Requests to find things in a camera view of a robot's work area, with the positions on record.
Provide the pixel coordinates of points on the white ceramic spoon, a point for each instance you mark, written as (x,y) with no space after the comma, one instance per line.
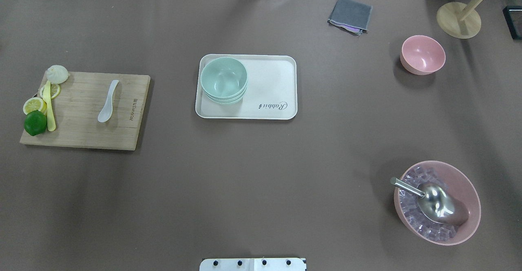
(106,112)

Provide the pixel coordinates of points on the small pink bowl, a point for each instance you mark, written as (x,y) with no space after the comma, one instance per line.
(422,55)

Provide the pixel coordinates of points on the large pink bowl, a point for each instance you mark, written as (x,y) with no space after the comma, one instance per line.
(456,184)

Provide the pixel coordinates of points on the cream serving tray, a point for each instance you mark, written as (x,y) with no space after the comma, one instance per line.
(272,91)

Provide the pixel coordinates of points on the stacked green bowls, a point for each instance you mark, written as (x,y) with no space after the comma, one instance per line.
(224,80)

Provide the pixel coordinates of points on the grey folded cloth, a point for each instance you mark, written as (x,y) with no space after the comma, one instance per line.
(351,15)

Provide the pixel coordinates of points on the bamboo cutting board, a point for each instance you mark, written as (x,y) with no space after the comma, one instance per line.
(77,107)

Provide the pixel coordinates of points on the metal ice scoop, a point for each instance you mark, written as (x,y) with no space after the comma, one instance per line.
(435,203)

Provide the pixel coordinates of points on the lemon slice near bun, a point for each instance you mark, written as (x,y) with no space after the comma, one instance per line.
(55,91)

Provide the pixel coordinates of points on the yellow plastic knife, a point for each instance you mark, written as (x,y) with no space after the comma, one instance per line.
(51,124)

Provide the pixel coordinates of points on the white steamed bun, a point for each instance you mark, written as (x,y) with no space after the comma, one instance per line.
(57,74)

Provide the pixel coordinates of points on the green lime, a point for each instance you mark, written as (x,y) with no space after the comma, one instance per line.
(35,123)

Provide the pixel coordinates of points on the wooden mug tree stand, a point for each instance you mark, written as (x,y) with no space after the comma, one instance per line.
(459,20)

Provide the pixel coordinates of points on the lemon slice near lime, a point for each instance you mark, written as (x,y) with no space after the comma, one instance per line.
(35,104)

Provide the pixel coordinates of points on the black device at edge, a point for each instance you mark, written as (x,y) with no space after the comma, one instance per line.
(513,17)

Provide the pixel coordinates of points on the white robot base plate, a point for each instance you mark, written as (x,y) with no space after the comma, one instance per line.
(253,264)

